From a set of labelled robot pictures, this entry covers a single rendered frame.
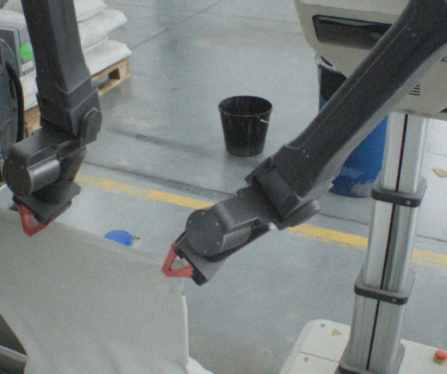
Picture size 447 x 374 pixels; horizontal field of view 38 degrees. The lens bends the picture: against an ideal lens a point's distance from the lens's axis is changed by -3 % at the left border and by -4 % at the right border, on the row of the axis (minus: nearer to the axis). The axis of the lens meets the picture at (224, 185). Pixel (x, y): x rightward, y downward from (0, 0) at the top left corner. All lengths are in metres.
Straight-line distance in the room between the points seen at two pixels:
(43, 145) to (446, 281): 2.14
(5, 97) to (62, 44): 0.37
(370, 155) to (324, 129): 2.47
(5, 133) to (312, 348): 1.18
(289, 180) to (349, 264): 2.06
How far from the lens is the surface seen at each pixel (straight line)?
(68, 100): 0.89
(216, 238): 0.77
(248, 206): 0.79
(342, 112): 0.68
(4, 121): 1.21
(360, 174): 3.21
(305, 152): 0.73
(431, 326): 2.57
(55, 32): 0.83
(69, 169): 0.97
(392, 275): 1.53
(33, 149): 0.91
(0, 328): 1.95
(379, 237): 1.48
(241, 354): 2.36
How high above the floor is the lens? 1.64
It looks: 29 degrees down
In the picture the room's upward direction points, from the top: straight up
